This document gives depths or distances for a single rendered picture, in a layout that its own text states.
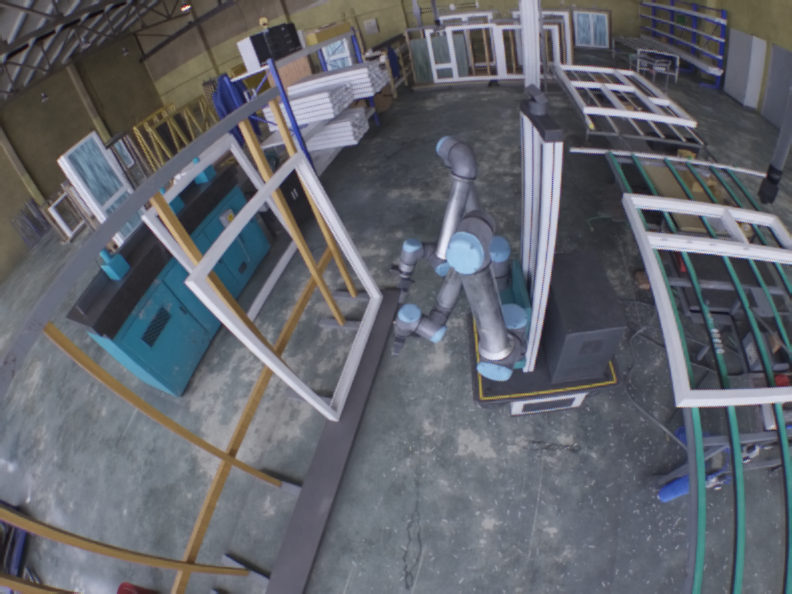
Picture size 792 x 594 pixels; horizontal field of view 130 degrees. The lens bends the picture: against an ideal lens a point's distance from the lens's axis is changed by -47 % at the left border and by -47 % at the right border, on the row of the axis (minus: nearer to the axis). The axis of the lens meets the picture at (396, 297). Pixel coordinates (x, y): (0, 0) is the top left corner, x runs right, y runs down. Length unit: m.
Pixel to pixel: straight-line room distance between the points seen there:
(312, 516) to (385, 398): 0.98
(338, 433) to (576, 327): 1.65
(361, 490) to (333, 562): 0.52
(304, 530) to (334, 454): 0.56
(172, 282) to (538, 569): 3.44
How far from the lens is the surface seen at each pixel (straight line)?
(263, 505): 2.64
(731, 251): 2.59
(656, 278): 1.97
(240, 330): 1.77
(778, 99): 11.10
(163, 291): 3.22
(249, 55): 4.54
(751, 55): 11.33
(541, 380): 2.14
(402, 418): 2.43
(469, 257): 1.02
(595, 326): 1.76
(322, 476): 2.41
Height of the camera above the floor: 2.21
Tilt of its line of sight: 46 degrees down
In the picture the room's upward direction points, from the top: 18 degrees counter-clockwise
